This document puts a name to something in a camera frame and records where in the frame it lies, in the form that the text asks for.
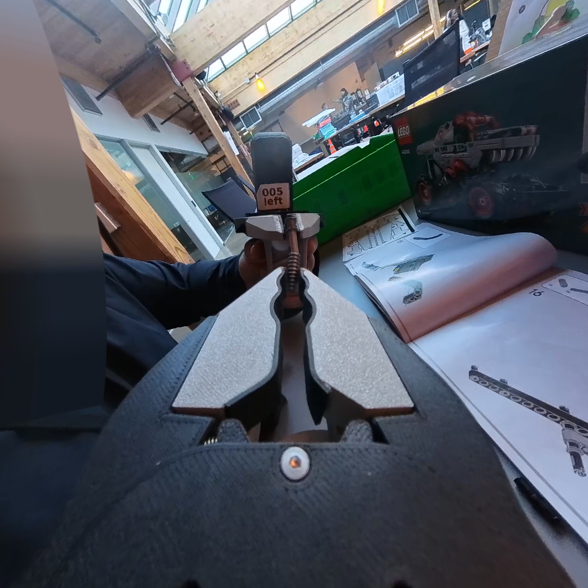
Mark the person's left forearm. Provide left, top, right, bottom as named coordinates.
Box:
left=103, top=252, right=246, bottom=331

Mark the black computer monitor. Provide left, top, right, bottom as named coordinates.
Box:
left=403, top=21, right=462, bottom=108

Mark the lego instruction booklet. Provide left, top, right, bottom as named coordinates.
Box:
left=342, top=209, right=588, bottom=549

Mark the colourful wall poster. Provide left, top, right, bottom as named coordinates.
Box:
left=498, top=0, right=588, bottom=56

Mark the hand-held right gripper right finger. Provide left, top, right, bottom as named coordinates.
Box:
left=298, top=268, right=415, bottom=425

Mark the person's left hand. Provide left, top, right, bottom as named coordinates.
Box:
left=238, top=238, right=320, bottom=288

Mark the black lego pin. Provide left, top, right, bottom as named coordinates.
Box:
left=513, top=476, right=564, bottom=525

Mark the dark lego set box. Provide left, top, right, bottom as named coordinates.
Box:
left=390, top=18, right=588, bottom=258

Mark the thin dark lego axle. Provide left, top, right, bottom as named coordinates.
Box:
left=282, top=214, right=301, bottom=309

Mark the green plastic bin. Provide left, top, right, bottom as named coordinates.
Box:
left=292, top=133, right=413, bottom=246

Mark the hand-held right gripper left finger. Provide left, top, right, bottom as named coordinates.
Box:
left=171, top=267, right=286, bottom=436

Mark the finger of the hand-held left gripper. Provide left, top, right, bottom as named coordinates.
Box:
left=296, top=213, right=323, bottom=240
left=245, top=214, right=290, bottom=243

